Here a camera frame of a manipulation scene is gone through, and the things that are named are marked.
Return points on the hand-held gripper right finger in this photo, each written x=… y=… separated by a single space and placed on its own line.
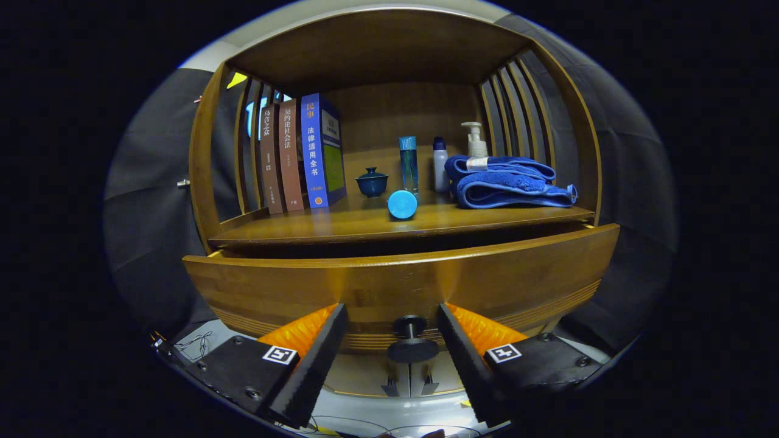
x=468 y=365

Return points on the wooden countertop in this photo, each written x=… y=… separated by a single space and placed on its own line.
x=341 y=222

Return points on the white bottle with blue cap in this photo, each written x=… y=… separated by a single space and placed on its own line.
x=441 y=167

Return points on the wooden drawer with black knob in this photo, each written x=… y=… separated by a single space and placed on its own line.
x=389 y=283

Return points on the blue lidded teacup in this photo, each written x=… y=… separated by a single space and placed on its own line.
x=372 y=184

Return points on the wooden cabinet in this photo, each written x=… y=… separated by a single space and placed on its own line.
x=377 y=48

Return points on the blue and white cleanser tube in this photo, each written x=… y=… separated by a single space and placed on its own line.
x=402 y=205

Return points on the thick blue book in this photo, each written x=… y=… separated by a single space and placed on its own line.
x=312 y=152

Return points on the tall blue bottle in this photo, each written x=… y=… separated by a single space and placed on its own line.
x=408 y=164

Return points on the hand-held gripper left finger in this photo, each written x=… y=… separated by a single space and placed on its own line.
x=313 y=365

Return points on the folded blue towel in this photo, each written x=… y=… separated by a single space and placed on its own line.
x=511 y=188

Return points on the white pump bottle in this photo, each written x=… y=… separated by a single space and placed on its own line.
x=476 y=146

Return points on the dark brown book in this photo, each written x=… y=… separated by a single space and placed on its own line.
x=271 y=158

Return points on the reddish brown book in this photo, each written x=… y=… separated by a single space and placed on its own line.
x=290 y=155

